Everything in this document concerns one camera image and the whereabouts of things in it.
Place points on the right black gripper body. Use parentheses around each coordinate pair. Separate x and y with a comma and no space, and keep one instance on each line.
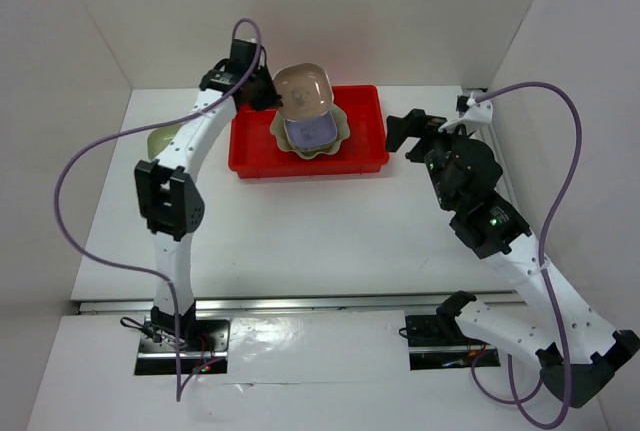
(435,159)

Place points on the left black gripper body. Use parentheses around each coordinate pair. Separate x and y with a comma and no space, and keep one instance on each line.
(262,90)

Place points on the green scalloped bowl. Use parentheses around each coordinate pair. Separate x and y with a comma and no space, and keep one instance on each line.
(276,129)

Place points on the pink square plate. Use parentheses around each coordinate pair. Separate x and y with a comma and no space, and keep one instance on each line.
(305,91)

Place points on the purple square plate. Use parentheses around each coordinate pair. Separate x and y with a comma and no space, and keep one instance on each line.
(308,134)

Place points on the green square plate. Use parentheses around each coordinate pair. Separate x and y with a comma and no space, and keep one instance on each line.
(159,139)

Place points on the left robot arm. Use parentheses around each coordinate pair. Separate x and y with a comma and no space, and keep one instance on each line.
(168,198)

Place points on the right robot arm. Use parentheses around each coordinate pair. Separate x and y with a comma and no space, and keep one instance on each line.
(575,351)

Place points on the red plastic bin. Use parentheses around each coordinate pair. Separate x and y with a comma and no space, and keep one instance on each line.
(254,153)

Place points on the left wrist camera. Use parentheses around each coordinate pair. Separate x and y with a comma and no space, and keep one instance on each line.
(243,52)

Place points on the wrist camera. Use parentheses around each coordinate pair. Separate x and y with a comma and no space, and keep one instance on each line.
(243,52)
(473,115)

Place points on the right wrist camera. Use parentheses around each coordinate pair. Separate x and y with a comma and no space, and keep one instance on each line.
(473,115)

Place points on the front aluminium rail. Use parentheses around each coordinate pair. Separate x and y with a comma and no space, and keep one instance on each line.
(276,304)

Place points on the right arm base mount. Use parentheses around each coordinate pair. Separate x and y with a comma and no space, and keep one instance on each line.
(430,349)

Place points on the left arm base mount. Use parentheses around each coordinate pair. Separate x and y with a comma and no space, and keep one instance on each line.
(206,352)

